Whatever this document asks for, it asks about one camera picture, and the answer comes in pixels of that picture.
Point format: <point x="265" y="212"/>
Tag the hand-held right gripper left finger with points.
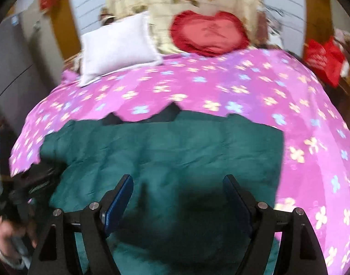
<point x="119" y="200"/>

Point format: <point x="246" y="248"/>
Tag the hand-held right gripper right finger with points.
<point x="236" y="200"/>

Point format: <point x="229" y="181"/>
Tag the green puffer jacket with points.
<point x="163" y="149"/>

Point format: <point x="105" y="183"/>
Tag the person's left hand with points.
<point x="8" y="236"/>

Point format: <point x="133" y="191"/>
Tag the pink floral bedsheet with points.
<point x="278" y="91"/>

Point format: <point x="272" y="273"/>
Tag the grey refrigerator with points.
<point x="11" y="63"/>

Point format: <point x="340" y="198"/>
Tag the white pillow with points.
<point x="117" y="48"/>

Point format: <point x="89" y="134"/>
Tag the red shopping bag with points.
<point x="324" y="57"/>

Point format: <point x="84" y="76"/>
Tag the red heart-shaped cushion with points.
<point x="209" y="34"/>

